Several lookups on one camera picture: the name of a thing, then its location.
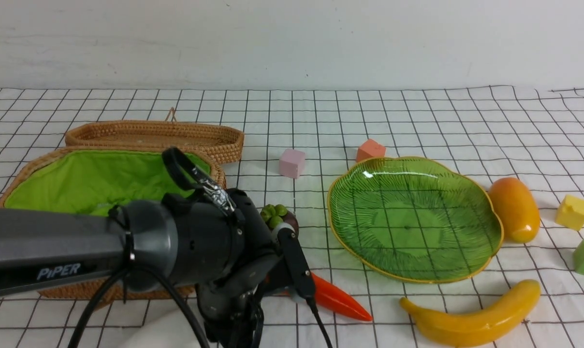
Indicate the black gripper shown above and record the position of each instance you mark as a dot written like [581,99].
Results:
[231,308]

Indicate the orange toy carrot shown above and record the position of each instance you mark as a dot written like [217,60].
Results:
[334,299]

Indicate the dark purple toy mangosteen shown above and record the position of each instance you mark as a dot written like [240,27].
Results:
[275,214]

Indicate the yellow toy banana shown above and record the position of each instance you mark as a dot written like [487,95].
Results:
[479,327]

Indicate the orange toy mango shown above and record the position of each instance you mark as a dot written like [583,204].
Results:
[517,209]

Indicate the white toy radish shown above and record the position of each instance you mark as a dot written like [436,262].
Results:
[169,331]

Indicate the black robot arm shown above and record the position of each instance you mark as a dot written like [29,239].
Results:
[213,264]

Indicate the pink foam cube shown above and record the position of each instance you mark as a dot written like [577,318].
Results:
[291,163]

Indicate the woven basket lid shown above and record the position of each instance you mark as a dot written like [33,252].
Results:
[222,144]

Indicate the white grid tablecloth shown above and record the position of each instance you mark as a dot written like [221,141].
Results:
[485,133]

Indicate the woven basket with green lining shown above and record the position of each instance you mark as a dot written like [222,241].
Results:
[91,181]

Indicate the green leaf-shaped glass plate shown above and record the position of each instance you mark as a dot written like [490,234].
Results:
[414,220]

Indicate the orange foam cube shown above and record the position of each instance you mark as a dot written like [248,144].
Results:
[370,149]

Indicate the yellow foam cube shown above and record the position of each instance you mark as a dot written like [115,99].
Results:
[570,213]

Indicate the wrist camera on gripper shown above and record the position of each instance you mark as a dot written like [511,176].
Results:
[294,260]

